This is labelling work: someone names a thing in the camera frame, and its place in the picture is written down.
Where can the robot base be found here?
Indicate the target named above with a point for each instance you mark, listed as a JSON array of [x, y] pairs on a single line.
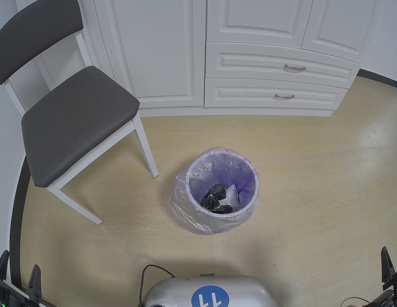
[[211, 293]]

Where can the purple plastic bag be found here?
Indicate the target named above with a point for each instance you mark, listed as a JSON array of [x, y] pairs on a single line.
[[198, 171]]

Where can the white printed wrapper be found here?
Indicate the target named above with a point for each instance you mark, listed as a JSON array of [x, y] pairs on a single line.
[[233, 197]]

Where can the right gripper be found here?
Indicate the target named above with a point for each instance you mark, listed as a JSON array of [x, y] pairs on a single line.
[[396, 285]]

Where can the white wardrobe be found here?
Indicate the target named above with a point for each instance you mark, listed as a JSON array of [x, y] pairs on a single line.
[[256, 11]]

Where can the dark grey white chair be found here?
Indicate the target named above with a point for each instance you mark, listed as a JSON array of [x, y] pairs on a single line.
[[73, 113]]

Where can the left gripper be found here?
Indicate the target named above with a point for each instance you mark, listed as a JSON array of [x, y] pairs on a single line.
[[9, 296]]

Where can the white trash bin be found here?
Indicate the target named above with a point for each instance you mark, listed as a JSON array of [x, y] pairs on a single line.
[[214, 224]]

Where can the black plastic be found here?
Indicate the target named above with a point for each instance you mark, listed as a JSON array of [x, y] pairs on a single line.
[[216, 197]]

